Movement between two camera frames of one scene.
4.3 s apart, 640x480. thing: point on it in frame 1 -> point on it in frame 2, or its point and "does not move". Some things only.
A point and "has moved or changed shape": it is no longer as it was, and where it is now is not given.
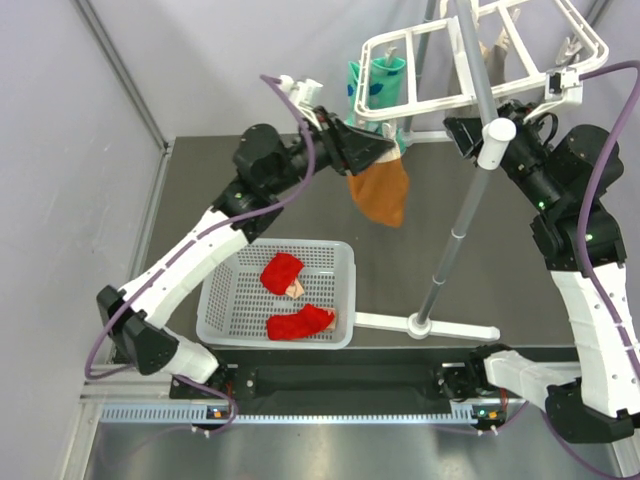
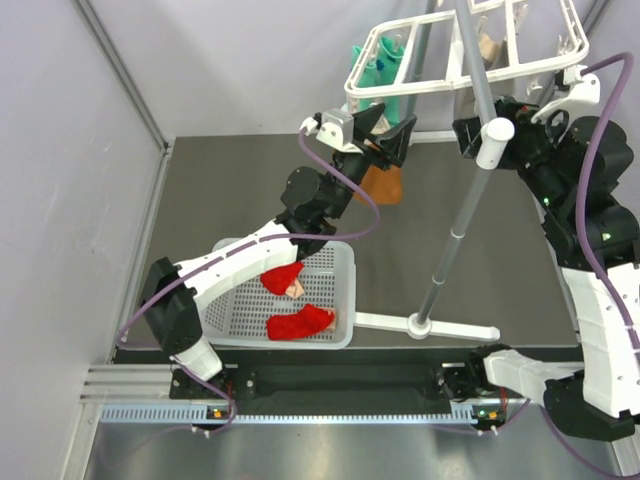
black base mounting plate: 405,384 does not move
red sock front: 309,320 does not move
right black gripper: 466,132 does not move
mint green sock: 352,88 -> 370,76
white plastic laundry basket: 234,305 does not move
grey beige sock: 494,58 -> 465,103
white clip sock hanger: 530,49 has moved or changed shape
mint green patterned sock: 384,82 has moved or changed shape
